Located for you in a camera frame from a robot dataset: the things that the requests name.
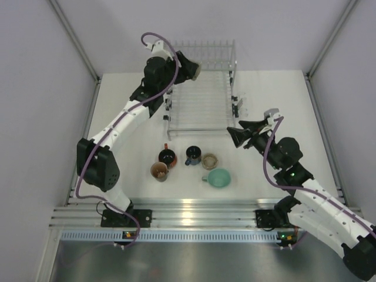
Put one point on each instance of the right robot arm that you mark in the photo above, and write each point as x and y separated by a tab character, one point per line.
308	204

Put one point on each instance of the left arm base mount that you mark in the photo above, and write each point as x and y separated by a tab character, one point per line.
116	220

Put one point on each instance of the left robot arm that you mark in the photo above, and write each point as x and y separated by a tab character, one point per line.
96	165

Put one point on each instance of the left aluminium frame post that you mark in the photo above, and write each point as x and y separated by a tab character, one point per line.
62	18

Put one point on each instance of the teal green cup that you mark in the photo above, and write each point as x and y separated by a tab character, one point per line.
218	178

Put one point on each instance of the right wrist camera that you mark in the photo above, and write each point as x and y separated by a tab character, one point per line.
271	115

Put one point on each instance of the aluminium rail base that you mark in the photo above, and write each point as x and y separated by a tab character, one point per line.
229	214

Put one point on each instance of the black and red mug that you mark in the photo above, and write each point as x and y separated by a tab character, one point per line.
168	157

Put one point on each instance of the beige speckled cup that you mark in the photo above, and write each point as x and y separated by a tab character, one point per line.
209	161

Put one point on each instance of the aluminium frame post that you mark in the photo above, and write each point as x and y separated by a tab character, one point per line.
335	31
62	18

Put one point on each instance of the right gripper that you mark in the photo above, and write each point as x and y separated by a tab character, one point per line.
240	136

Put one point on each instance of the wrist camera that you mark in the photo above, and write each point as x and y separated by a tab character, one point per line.
271	115
157	49

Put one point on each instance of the metal wire dish rack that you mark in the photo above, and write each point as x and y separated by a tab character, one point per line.
208	104

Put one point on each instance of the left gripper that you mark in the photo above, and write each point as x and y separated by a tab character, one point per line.
187	70

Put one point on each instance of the olive grey mug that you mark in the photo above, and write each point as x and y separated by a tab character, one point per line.
196	69

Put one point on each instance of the dark blue mug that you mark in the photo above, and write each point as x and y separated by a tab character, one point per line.
193	155

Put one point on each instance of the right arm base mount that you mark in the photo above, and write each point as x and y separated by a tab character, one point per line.
269	219

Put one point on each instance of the right aluminium frame post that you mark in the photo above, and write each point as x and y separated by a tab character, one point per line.
335	31

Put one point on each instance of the slotted cable duct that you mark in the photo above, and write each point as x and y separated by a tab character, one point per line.
173	236

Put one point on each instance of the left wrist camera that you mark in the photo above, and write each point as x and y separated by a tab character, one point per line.
157	49

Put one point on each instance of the brown mug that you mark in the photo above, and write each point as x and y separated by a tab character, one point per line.
159	171

